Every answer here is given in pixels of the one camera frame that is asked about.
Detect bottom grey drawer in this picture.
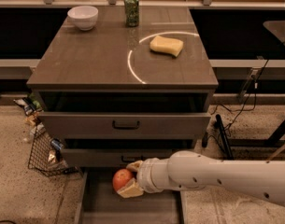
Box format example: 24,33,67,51
74,168,188,224

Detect green soda can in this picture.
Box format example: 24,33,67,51
123,0,139,27

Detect black wire basket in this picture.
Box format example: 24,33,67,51
28,131,78,177

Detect red apple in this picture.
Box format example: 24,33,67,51
112,169,135,191

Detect white ceramic bowl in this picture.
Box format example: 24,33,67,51
67,6,98,31

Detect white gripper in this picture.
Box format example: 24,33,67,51
117,158,163,198

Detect black cable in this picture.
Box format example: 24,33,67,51
207,40,285,142

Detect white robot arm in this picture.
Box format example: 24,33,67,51
115,151,285,206

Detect grey drawer cabinet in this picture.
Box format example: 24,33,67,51
26,5,219,176

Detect black table leg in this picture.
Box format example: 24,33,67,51
216,114,234,160

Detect middle grey drawer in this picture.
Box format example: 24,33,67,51
60,147,199,168

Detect top grey drawer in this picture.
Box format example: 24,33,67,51
39,112,210,140

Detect yellow sponge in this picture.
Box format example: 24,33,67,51
150,35,183,57

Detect grey drawer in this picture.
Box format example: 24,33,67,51
60,147,199,168
39,112,210,140
74,168,188,224

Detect snack bags pile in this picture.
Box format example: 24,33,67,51
13,93,44,143

